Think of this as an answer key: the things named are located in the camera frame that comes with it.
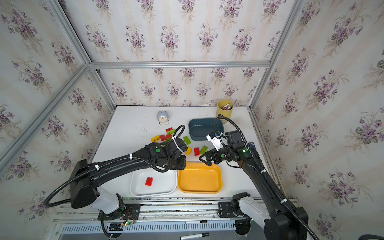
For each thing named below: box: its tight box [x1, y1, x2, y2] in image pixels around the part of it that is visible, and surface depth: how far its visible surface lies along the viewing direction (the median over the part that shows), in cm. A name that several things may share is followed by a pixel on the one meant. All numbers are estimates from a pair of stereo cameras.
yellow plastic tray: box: [177, 162, 223, 194], surface depth 84 cm
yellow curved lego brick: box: [150, 135, 160, 143], surface depth 102 cm
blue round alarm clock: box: [156, 110, 170, 126], surface depth 109 cm
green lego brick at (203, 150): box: [200, 145, 209, 155], surface depth 97 cm
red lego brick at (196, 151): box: [194, 147, 200, 156], surface depth 95 cm
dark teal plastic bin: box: [188, 117, 225, 141], surface depth 109 cm
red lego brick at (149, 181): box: [145, 177, 154, 187], surface depth 84 cm
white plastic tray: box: [130, 167, 177, 197], surface depth 84 cm
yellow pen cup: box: [216, 99, 234, 123], surface depth 106 cm
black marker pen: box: [180, 232, 210, 240], surface depth 68 cm
